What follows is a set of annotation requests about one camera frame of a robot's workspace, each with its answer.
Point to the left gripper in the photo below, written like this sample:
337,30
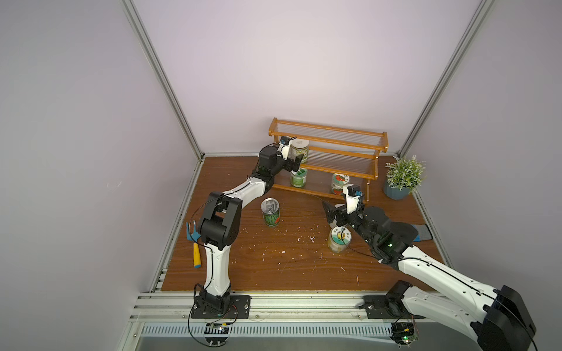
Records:
296,164

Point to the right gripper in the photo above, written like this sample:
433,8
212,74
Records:
345,217

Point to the white black seed can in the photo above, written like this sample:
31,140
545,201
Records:
336,214

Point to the yellow green lidded seed jar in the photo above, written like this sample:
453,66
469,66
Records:
339,239

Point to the white green seed can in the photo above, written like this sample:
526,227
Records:
300,147

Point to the strawberry seed can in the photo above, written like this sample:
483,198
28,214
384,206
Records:
339,182

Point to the watermelon seed can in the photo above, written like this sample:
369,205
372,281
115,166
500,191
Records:
271,212

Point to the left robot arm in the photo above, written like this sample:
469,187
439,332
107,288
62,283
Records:
220,222

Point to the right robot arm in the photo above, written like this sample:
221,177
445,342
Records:
496,319

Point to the green seed can bottom left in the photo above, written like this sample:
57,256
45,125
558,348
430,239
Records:
299,178

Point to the wooden three-tier shelf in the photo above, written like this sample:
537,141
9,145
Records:
331,150

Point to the potted green plant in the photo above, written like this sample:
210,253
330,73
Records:
403,175

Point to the right controller board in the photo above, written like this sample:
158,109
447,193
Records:
403,334

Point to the controller board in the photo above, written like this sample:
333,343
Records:
403,334
216,334

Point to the left controller board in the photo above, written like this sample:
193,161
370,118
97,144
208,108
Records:
216,334

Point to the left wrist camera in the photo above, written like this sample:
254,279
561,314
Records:
285,146

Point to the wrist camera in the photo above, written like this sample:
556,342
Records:
285,146
353,197

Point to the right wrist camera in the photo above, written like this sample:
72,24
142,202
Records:
353,197

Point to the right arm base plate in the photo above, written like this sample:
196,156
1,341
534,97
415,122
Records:
384,307

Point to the blue garden fork yellow handle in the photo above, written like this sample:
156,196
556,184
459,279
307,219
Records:
193,236

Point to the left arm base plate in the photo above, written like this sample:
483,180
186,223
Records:
228,307

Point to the aluminium rail frame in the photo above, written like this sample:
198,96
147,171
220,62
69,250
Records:
277,315

